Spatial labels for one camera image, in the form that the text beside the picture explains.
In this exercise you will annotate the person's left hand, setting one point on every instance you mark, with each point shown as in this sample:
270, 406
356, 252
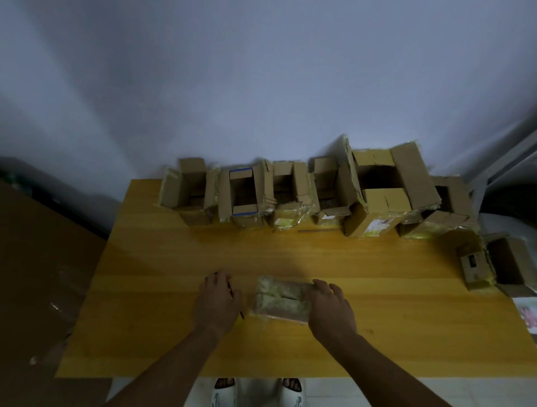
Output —
216, 306

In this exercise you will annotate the person's right hand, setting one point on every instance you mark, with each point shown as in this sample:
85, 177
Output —
331, 314

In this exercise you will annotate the taped cardboard box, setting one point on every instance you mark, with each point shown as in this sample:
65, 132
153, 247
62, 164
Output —
279, 299

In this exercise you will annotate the row of cardboard boxes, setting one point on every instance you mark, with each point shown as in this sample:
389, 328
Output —
384, 201

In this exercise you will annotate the person's right forearm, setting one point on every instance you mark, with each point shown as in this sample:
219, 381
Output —
377, 373

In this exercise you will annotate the person's left forearm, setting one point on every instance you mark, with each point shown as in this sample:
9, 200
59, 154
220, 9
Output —
168, 373

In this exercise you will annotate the person's right foot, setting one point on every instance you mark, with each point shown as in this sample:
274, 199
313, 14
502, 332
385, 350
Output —
291, 383

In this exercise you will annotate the person's left white slipper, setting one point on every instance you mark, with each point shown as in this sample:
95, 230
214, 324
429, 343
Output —
222, 398

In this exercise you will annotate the large brown cardboard sheet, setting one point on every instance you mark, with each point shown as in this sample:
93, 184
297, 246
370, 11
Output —
37, 293

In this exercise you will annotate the small box at table edge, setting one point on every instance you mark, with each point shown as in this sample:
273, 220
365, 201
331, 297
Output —
495, 224

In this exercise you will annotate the yellow wooden table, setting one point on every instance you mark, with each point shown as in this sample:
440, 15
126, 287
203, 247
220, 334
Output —
398, 314

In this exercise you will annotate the pink printed white paper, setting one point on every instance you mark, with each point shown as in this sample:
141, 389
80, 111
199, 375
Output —
526, 314

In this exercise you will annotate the black bag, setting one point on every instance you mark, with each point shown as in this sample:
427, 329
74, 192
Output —
507, 201

